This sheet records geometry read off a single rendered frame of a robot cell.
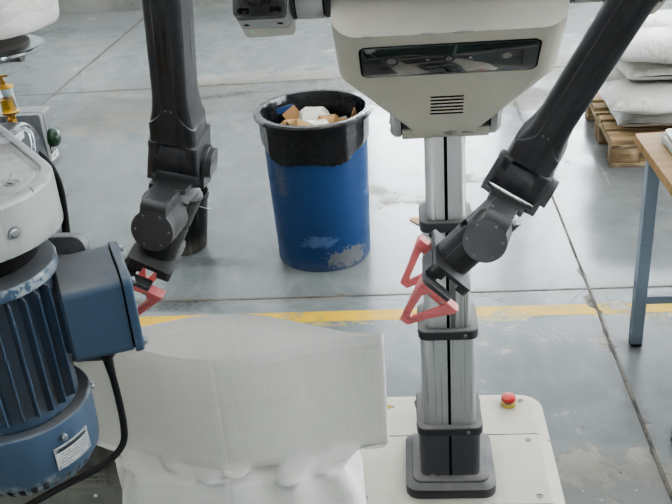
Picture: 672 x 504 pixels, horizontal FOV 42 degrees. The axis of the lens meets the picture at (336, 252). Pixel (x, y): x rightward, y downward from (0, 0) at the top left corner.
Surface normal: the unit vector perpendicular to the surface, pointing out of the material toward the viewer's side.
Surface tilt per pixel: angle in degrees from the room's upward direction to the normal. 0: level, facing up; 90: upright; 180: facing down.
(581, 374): 0
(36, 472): 92
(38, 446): 92
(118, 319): 90
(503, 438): 0
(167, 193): 12
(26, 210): 91
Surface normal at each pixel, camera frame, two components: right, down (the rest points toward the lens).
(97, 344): 0.35, 0.40
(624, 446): -0.07, -0.89
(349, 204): 0.64, 0.35
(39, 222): 0.92, 0.12
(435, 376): -0.06, 0.46
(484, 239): -0.29, 0.30
